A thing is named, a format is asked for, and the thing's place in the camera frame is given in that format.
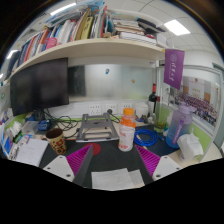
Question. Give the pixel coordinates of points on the flat round red coaster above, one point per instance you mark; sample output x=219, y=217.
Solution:
x=96, y=149

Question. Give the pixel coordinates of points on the white shelf full of books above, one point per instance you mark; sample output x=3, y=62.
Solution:
x=86, y=45

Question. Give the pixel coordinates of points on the white crumpled tissue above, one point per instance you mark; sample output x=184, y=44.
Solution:
x=190, y=146

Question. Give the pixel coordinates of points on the small blue box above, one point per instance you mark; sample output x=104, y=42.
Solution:
x=43, y=125

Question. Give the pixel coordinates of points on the ceiling lights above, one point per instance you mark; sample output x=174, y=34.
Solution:
x=176, y=27

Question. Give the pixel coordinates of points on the grey metal laptop stand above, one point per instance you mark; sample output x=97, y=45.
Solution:
x=97, y=128

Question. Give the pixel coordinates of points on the dark wine bottle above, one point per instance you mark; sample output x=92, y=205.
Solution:
x=153, y=98

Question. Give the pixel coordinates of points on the brown patterned mug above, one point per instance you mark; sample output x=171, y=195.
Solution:
x=57, y=141

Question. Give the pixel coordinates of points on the green glass cup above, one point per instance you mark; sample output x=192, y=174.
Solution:
x=160, y=121

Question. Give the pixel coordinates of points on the white open notebook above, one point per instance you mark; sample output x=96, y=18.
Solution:
x=31, y=151

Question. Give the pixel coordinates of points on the black desk mat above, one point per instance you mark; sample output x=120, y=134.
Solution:
x=115, y=160

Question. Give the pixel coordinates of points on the framed group photo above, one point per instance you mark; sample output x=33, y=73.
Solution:
x=200, y=103

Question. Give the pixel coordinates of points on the orange drink bottle, orange cap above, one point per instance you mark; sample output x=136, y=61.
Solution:
x=126, y=133

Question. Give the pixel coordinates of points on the white paper sheet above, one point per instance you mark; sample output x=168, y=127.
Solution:
x=111, y=180

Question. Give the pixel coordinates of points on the white wall power sockets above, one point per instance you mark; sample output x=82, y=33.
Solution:
x=94, y=109

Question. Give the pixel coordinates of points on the black computer monitor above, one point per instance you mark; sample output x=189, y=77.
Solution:
x=38, y=85

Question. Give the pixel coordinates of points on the clear plastic box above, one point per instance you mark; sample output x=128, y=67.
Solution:
x=30, y=127

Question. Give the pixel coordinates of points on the large purple water bottle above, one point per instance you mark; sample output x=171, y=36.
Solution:
x=178, y=128

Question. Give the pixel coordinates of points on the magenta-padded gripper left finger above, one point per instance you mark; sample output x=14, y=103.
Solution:
x=60, y=168

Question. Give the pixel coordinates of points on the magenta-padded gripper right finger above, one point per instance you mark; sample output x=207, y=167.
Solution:
x=165, y=168

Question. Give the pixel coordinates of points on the purple hanging pennant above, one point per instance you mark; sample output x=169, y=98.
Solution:
x=174, y=68

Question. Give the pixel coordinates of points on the white round jar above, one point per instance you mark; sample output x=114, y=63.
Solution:
x=141, y=111

